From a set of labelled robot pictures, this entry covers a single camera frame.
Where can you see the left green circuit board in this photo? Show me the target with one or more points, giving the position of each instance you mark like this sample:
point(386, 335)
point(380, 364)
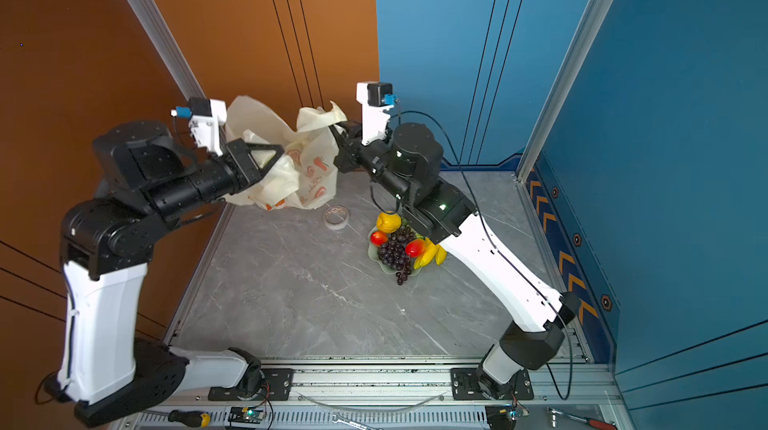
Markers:
point(249, 415)

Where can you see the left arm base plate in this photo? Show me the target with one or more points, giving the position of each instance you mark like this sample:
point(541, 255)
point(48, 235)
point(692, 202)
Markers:
point(272, 384)

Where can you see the cream plastic bag orange print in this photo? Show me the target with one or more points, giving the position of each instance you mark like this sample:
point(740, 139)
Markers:
point(305, 177)

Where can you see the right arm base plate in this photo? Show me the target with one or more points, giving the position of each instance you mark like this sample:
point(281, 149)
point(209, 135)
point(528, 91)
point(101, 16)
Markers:
point(467, 385)

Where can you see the left aluminium corner post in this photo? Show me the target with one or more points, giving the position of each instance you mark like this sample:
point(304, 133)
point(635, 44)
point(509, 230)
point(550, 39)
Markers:
point(163, 41)

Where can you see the green leaf-shaped plate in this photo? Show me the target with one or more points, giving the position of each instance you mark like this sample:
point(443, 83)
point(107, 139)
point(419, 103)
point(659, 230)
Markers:
point(372, 250)

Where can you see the red handled tool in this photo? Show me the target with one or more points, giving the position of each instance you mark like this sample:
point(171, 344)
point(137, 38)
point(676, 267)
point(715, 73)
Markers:
point(556, 414)

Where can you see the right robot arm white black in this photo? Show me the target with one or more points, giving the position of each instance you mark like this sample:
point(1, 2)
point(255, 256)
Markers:
point(406, 163)

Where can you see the aluminium corner post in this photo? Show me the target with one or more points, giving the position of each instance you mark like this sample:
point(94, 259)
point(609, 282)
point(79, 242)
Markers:
point(163, 41)
point(583, 39)

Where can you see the clear tape roll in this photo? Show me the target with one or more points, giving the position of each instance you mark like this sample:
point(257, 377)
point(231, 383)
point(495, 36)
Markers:
point(336, 218)

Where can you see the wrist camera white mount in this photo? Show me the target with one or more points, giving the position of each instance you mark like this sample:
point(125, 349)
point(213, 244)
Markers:
point(205, 118)
point(376, 100)

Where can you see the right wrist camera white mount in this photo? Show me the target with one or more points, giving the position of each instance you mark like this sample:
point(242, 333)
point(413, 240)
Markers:
point(376, 100)

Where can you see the right green circuit board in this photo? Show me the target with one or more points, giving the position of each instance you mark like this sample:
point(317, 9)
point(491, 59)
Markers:
point(504, 417)

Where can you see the yellow lemon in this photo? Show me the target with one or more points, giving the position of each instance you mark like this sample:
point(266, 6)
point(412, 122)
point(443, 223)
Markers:
point(388, 223)

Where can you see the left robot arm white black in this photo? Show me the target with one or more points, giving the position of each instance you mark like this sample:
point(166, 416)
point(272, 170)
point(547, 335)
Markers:
point(151, 185)

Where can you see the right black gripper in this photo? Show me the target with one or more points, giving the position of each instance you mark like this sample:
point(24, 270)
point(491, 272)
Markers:
point(354, 150)

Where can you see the red apple right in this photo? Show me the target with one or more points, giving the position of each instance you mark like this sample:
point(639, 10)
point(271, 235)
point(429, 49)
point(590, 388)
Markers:
point(415, 248)

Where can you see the green circuit board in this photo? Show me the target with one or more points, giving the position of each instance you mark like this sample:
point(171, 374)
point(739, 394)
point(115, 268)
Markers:
point(504, 417)
point(249, 415)

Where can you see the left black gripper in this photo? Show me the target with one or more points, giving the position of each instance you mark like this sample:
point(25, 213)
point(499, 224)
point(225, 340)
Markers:
point(238, 158)

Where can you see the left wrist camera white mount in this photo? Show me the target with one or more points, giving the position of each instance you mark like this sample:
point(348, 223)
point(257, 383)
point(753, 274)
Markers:
point(205, 118)

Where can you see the right aluminium corner post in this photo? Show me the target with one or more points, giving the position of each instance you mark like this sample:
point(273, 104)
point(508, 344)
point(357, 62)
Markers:
point(583, 39)

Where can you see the yellow banana bunch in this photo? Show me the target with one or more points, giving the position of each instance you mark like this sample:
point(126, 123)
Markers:
point(433, 253)

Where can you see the aluminium front rail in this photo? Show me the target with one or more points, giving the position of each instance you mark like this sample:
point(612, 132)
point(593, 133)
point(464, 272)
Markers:
point(407, 393)

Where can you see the dark purple grape bunch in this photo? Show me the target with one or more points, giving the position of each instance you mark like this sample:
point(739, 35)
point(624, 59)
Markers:
point(392, 255)

